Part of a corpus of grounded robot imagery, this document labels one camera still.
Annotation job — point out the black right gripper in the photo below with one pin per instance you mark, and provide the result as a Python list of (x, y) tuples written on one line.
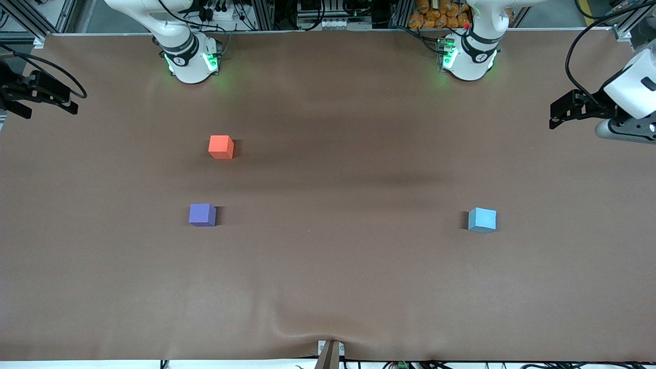
[(14, 90)]

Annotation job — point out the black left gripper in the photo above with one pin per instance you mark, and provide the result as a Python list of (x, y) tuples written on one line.
[(596, 107)]

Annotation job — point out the light blue foam block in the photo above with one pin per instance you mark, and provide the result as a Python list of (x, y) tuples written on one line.
[(482, 220)]

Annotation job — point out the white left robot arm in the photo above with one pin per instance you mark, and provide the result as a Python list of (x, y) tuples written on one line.
[(471, 59)]

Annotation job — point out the orange foam block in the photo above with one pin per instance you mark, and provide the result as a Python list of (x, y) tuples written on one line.
[(221, 146)]

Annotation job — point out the purple foam block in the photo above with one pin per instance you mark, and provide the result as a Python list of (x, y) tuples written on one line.
[(201, 214)]

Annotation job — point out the white terminal block unit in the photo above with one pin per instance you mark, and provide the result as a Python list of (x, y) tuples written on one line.
[(325, 24)]

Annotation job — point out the pile of orange objects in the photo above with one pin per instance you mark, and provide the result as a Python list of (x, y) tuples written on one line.
[(435, 15)]

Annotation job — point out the white power strip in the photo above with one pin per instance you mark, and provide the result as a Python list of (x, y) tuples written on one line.
[(218, 10)]

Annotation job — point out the brown table cover mat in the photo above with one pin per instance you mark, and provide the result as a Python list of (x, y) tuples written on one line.
[(328, 266)]

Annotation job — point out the aluminium frame strut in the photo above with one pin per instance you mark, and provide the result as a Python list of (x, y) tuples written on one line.
[(31, 23), (628, 28)]

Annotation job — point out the aluminium frame post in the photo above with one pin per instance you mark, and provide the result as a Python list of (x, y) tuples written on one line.
[(402, 13), (264, 14)]

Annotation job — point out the grey mount bracket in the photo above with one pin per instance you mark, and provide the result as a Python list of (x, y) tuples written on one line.
[(329, 356)]

